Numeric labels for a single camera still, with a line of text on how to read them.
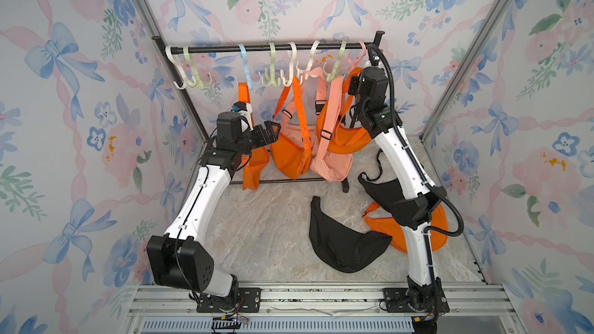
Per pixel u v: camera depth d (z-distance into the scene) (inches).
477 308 29.1
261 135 26.5
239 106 26.3
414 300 25.8
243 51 25.2
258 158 39.4
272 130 26.7
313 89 29.9
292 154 39.3
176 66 27.0
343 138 33.9
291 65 27.2
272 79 28.4
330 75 28.4
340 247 32.9
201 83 27.4
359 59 28.7
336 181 40.0
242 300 28.8
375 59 24.7
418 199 20.7
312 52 25.6
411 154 21.7
